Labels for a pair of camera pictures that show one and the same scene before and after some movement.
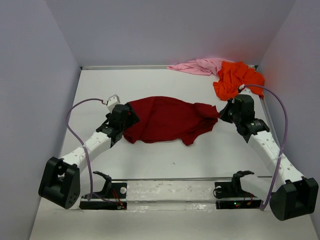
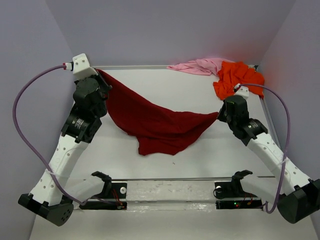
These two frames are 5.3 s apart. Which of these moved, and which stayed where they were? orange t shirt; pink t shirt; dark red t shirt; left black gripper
Moved: dark red t shirt; left black gripper
Stayed: pink t shirt; orange t shirt
